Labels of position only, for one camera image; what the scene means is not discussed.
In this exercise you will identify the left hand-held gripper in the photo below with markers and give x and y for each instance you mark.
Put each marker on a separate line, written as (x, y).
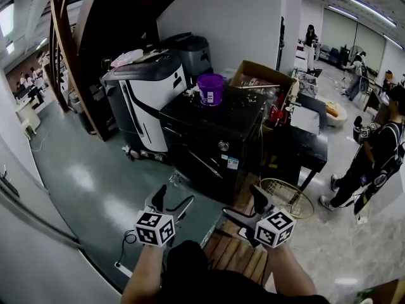
(152, 228)

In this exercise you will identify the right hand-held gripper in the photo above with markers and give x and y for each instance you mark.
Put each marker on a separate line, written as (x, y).
(275, 228)

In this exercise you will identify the person's left forearm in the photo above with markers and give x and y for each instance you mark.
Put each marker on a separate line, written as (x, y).
(144, 274)

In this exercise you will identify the person's right forearm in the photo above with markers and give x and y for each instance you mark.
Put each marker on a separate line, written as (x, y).
(289, 271)

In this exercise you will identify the black cabinet appliance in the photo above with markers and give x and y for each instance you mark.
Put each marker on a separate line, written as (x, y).
(209, 119)

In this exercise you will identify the open brown cardboard box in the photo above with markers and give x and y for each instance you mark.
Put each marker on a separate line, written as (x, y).
(253, 70)

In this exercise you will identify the grey black machine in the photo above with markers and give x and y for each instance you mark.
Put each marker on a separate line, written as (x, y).
(193, 54)

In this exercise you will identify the wooden slatted pallet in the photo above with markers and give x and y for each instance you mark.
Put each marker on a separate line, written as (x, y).
(234, 255)

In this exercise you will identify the person's black clothing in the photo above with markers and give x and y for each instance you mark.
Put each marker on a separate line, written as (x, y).
(237, 288)

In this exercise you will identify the white power strip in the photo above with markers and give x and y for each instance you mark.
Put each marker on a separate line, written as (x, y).
(123, 268)

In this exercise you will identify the black table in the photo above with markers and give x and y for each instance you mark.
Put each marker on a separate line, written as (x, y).
(305, 147)

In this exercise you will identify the red tool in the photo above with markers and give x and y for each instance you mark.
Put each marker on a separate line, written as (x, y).
(278, 115)

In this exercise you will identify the white floor socket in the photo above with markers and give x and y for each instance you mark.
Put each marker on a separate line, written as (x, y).
(362, 219)

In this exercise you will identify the white powder pile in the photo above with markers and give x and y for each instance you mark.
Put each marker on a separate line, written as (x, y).
(192, 92)

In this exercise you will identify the white black floor scrubber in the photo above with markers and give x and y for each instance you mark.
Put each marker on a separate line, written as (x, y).
(152, 87)

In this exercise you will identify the purple plastic bucket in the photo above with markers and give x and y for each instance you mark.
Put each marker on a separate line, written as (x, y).
(210, 89)

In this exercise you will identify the metal rod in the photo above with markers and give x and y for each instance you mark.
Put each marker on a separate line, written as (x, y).
(259, 86)

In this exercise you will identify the grey bin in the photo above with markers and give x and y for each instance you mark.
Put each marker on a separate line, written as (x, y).
(76, 100)

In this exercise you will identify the beige plastic part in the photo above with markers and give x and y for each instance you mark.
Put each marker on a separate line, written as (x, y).
(155, 53)

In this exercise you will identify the pink packet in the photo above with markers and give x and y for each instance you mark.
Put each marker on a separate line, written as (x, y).
(126, 58)

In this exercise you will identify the large brown cardboard box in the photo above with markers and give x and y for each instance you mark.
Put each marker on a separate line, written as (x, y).
(384, 291)

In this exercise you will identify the white desk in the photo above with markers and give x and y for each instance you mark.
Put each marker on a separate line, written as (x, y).
(28, 116)

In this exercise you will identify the standing fan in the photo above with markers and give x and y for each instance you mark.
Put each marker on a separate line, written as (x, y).
(354, 54)

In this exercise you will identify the curved wooden staircase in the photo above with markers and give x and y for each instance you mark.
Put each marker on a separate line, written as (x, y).
(66, 46)

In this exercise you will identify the ceiling light strip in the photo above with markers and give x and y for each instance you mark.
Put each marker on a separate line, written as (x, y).
(371, 11)
(343, 12)
(394, 41)

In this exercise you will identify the ceiling light panel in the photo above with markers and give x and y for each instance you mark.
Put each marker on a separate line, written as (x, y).
(6, 19)
(9, 47)

